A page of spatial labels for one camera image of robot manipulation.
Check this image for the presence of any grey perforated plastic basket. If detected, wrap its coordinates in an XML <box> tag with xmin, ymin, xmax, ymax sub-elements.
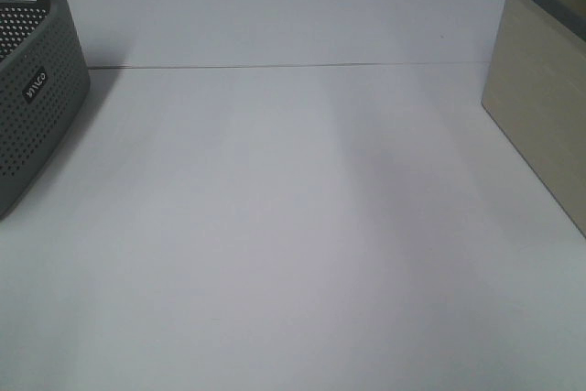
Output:
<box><xmin>1</xmin><ymin>0</ymin><xmax>91</xmax><ymax>216</ymax></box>

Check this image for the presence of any beige plastic storage basket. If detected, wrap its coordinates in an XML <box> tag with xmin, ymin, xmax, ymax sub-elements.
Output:
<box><xmin>482</xmin><ymin>0</ymin><xmax>585</xmax><ymax>232</ymax></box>

